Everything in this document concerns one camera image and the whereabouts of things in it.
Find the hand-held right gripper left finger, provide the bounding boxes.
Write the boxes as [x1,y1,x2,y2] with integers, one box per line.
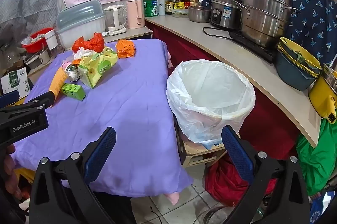
[28,127,117,224]

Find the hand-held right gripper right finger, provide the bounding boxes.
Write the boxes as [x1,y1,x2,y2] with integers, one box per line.
[221,125,310,224]

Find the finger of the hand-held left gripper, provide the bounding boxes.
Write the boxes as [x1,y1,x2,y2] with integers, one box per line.
[26,91,56,109]
[0,90,20,109]

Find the small green box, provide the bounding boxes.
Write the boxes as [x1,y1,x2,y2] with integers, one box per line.
[61,83,87,101]

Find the pink flower-print paper cup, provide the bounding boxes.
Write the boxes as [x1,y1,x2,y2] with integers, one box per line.
[62,62,81,81]

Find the white tissue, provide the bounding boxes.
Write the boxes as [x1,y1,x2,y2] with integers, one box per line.
[73,47,98,60]

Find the bin with white plastic liner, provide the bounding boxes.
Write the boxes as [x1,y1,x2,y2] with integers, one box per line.
[166,59,256,149]

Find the green tissue pack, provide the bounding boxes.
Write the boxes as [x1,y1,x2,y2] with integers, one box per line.
[77,46,118,89]

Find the red plastic bag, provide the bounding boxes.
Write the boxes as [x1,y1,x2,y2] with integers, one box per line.
[72,32,106,54]

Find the orange snack packet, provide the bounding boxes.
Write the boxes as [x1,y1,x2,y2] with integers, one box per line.
[116,40,136,58]

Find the person's left hand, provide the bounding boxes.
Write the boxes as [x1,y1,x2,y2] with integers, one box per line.
[0,144,22,199]

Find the white printed cardboard box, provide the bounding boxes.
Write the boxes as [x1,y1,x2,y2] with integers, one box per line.
[0,67,31,98]

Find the red cloth bundle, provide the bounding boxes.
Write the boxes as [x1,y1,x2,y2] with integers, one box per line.
[205,153,277,207]

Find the wooden stool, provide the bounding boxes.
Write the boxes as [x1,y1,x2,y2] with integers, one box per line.
[175,119,229,168]

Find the dark red curtain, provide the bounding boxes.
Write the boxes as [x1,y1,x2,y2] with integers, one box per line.
[145,20,301,161]

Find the purple bed sheet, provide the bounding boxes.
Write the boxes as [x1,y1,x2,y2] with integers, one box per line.
[12,38,194,198]

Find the red plastic basin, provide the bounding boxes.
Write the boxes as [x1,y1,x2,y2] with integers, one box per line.
[21,28,54,53]

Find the white blender cup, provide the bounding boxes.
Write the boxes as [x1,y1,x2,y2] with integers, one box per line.
[44,30,58,52]

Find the clear glass jar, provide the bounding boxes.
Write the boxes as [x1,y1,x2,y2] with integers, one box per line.
[195,205,237,224]

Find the pink cloth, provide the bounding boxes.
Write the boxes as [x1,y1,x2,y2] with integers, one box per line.
[163,191,182,205]

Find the green plastic bag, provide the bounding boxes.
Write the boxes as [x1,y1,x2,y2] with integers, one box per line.
[295,119,337,197]

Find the white dish rack grey lid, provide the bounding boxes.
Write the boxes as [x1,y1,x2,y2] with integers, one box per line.
[56,0,106,51]

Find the blue printed bag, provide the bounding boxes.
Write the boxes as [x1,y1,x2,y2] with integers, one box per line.
[309,192,337,224]

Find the stack of yellow blue bowls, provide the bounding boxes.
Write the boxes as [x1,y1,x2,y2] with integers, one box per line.
[275,37,322,91]

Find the yellow electric pot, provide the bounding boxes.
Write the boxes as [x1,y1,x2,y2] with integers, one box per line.
[308,64,337,124]

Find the black induction cooker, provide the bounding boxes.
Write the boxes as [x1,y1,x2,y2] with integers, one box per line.
[229,31,277,64]

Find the white glass kettle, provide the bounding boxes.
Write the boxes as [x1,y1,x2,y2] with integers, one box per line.
[103,5,127,36]

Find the pink electric kettle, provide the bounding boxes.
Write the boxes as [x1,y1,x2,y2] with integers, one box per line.
[126,0,145,29]

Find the large steel steamer pot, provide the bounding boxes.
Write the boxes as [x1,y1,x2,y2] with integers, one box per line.
[234,0,301,48]

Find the steel rice cooker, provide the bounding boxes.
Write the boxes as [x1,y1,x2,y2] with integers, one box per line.
[211,0,243,31]

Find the green tin can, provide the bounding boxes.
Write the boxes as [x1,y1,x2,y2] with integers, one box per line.
[143,0,159,17]

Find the small steel pot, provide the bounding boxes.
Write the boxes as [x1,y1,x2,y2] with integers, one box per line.
[188,4,211,23]

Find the clear food container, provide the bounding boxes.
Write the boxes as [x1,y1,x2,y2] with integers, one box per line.
[172,9,189,18]

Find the blue leaf-print cloth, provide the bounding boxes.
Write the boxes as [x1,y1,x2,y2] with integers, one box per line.
[193,0,337,66]

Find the yellow label jar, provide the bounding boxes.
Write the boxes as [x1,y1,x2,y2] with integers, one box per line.
[173,0,185,15]

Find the black power cable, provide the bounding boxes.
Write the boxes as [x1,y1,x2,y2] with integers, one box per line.
[203,26,232,37]

